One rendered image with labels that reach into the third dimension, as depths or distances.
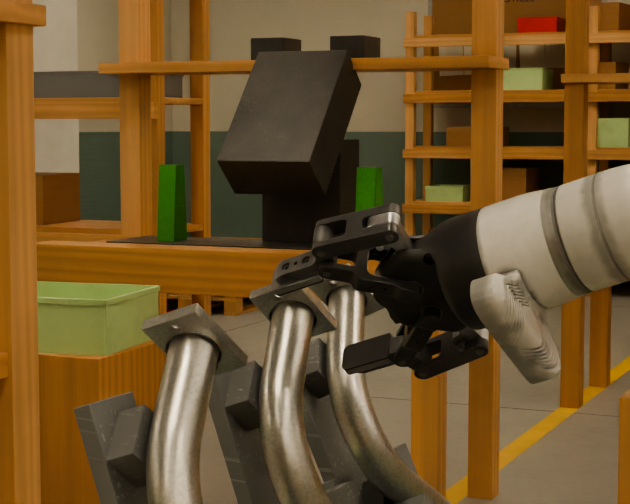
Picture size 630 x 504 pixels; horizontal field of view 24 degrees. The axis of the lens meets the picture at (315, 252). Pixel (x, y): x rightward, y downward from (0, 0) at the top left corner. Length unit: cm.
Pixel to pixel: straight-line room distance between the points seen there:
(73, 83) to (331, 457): 560
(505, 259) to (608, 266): 6
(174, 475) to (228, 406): 19
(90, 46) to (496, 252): 1133
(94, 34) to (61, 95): 554
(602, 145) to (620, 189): 1038
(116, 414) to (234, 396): 15
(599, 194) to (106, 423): 32
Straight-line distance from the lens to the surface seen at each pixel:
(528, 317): 90
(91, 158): 1216
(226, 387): 100
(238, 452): 99
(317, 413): 116
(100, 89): 661
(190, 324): 86
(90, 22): 1220
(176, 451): 82
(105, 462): 84
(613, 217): 89
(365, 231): 92
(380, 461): 113
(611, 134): 1125
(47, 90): 677
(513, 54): 1212
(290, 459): 96
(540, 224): 90
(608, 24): 1132
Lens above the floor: 131
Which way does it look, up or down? 5 degrees down
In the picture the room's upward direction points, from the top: straight up
